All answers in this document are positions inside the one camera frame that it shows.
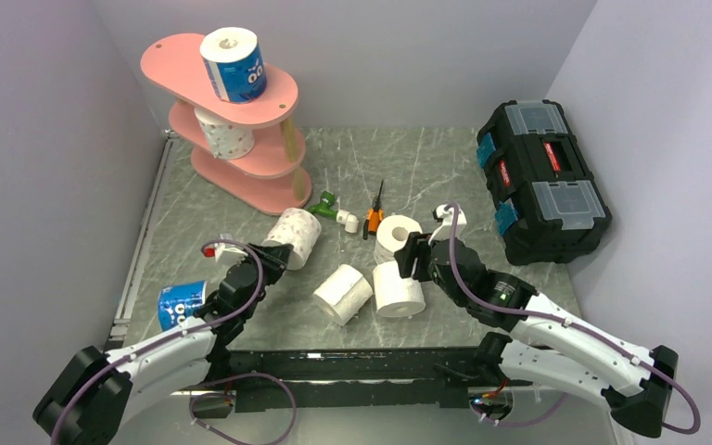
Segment pink three-tier shelf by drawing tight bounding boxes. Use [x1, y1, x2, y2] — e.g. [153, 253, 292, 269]
[140, 33, 312, 215]

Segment floral paper roll upright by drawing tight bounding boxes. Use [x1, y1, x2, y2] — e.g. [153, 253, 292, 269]
[374, 215, 423, 264]

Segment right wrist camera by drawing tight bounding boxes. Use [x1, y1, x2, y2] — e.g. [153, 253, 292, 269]
[429, 205, 467, 244]

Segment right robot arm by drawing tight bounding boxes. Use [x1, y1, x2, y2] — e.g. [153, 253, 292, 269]
[394, 233, 679, 439]

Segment orange black pliers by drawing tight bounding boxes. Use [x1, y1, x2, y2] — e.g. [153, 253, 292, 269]
[362, 180, 385, 240]

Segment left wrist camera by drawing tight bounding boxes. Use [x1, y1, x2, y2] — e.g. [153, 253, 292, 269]
[201, 233, 247, 268]

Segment green pipe fitting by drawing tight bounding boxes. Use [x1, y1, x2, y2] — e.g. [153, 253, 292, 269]
[306, 191, 337, 220]

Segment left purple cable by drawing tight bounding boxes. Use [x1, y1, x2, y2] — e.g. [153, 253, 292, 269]
[48, 239, 298, 445]

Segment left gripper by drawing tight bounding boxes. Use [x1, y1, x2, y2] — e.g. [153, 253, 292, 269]
[236, 242, 293, 320]

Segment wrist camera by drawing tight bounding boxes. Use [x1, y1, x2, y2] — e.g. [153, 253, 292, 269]
[429, 205, 467, 244]
[201, 233, 247, 268]

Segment blue paper roll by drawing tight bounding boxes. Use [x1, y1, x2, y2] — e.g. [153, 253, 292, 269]
[199, 27, 267, 104]

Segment plain white paper roll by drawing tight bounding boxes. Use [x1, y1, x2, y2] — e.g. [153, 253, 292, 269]
[312, 264, 374, 326]

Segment plain white embossed roll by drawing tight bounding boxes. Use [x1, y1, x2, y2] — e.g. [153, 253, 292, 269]
[373, 261, 426, 318]

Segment black tool box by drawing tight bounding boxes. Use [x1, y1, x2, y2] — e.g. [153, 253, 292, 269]
[476, 99, 612, 266]

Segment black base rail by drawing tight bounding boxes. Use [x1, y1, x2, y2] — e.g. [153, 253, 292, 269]
[197, 347, 506, 413]

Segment floral paper roll large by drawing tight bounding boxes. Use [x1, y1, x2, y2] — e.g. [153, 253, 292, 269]
[194, 107, 255, 160]

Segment white pipe elbow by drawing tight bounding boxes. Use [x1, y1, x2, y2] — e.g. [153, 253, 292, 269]
[336, 210, 360, 235]

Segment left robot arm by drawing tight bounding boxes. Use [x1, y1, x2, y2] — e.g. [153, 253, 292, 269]
[32, 244, 293, 444]

